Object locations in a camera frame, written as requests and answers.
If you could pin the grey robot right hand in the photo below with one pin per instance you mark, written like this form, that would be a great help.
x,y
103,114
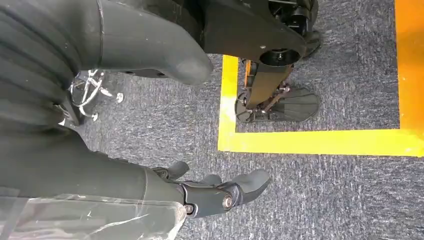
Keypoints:
x,y
99,179

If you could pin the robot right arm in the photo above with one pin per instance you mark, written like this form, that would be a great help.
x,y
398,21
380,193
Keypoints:
x,y
33,59

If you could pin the clear plastic film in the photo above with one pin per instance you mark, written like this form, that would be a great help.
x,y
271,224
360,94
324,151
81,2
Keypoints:
x,y
82,218

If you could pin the chrome chair base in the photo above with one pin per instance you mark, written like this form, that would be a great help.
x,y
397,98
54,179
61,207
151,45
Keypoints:
x,y
86,89

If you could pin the yellow floor tape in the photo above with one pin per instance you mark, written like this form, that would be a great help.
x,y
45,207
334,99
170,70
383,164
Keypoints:
x,y
298,142

